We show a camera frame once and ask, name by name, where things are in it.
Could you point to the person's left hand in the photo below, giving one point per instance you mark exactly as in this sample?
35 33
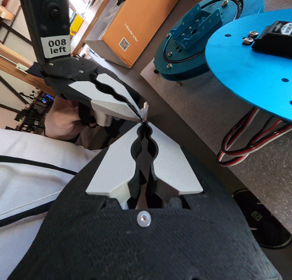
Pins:
61 122

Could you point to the blue round metal base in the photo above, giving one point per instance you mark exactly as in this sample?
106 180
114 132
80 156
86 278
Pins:
189 63

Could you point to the black round object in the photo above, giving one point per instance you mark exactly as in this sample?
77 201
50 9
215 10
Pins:
257 216

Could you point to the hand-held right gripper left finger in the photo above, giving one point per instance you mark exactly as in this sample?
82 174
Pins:
116 170

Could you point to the orange cardboard box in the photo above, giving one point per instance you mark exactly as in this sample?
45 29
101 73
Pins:
141 22

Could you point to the clear bag of brass standoffs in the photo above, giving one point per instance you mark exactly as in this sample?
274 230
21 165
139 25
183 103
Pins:
144 111

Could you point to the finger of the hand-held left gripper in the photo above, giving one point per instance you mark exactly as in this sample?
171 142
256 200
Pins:
109 107
107 80

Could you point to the blue disc with black servo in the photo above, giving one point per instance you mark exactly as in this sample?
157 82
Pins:
239 67

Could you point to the yellow container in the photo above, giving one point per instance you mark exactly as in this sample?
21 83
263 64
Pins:
76 23

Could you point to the person's white shirt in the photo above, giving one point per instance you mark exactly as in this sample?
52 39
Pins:
34 181

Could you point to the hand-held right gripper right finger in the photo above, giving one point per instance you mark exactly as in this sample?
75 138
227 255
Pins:
175 170

